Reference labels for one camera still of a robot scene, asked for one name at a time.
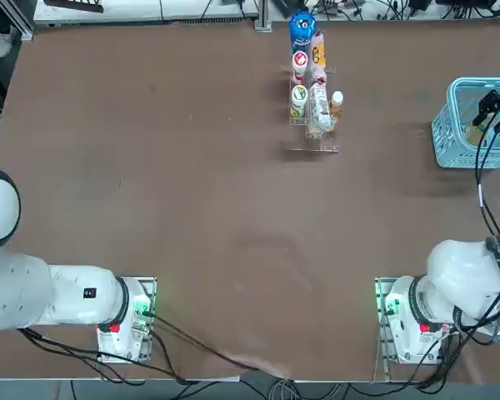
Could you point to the aluminium frame post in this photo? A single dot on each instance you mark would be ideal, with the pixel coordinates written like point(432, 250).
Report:
point(262, 14)

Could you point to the light blue plastic basket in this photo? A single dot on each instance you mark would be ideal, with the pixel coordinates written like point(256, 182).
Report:
point(454, 158)

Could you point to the white shoe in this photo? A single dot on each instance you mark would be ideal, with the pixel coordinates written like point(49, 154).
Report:
point(2, 43)

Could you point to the clear acrylic stepped shelf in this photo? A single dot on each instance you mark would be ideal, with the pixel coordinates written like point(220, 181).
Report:
point(335, 137)

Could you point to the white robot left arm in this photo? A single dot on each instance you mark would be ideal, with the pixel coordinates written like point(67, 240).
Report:
point(25, 291)

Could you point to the black rack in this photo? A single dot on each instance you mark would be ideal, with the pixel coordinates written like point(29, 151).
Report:
point(75, 5)

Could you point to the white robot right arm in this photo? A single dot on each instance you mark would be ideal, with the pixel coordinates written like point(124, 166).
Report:
point(458, 271)

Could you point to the blue lidded cup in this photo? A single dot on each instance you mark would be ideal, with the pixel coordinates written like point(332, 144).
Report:
point(302, 25)

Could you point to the red lid white jar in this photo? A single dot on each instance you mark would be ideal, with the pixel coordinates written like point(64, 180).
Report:
point(300, 59)

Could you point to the green lid white jar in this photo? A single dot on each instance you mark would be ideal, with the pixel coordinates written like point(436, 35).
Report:
point(299, 95)

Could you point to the yellow juice bottle white cap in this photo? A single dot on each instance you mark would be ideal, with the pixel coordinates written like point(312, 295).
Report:
point(474, 134)
point(336, 109)

